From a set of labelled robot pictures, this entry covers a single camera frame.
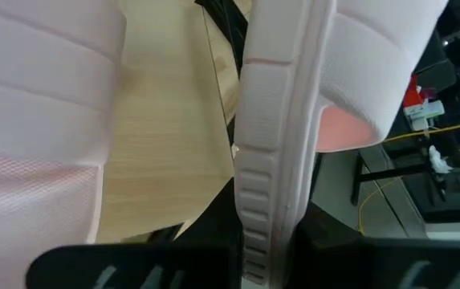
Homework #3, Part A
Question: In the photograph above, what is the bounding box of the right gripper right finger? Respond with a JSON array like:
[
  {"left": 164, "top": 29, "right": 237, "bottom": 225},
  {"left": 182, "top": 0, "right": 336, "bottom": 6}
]
[{"left": 289, "top": 200, "right": 460, "bottom": 289}]

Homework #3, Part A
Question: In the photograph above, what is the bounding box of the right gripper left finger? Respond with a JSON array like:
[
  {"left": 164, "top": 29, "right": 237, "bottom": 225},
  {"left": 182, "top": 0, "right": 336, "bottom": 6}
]
[{"left": 26, "top": 178, "right": 242, "bottom": 289}]

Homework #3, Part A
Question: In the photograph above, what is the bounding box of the pink foam slide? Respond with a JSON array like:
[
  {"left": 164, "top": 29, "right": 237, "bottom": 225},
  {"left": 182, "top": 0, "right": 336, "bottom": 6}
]
[
  {"left": 232, "top": 0, "right": 450, "bottom": 287},
  {"left": 0, "top": 0, "right": 128, "bottom": 289}
]

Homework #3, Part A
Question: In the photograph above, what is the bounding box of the black metal table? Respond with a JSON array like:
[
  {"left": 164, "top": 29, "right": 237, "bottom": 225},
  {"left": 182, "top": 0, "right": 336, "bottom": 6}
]
[{"left": 351, "top": 116, "right": 460, "bottom": 224}]

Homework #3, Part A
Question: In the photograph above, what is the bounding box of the white crumpled item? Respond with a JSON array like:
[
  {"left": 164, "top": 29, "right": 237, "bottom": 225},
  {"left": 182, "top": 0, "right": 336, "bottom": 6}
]
[{"left": 428, "top": 144, "right": 452, "bottom": 174}]

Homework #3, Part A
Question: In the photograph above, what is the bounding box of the white small box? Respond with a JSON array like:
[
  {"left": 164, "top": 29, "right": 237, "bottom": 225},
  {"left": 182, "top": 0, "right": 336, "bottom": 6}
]
[{"left": 409, "top": 99, "right": 446, "bottom": 132}]

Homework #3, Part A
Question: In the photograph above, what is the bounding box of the red object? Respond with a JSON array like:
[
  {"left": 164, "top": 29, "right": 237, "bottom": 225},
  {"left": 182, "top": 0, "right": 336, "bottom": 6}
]
[{"left": 403, "top": 75, "right": 424, "bottom": 108}]

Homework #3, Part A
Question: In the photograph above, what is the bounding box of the wooden shelf black metal frame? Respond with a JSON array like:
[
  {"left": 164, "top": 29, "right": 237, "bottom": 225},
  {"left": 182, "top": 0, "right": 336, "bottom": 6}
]
[{"left": 95, "top": 0, "right": 254, "bottom": 246}]

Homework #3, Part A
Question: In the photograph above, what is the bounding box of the yellow cable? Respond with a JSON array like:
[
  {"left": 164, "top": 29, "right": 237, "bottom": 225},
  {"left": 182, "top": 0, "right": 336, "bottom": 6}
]
[{"left": 357, "top": 119, "right": 460, "bottom": 236}]

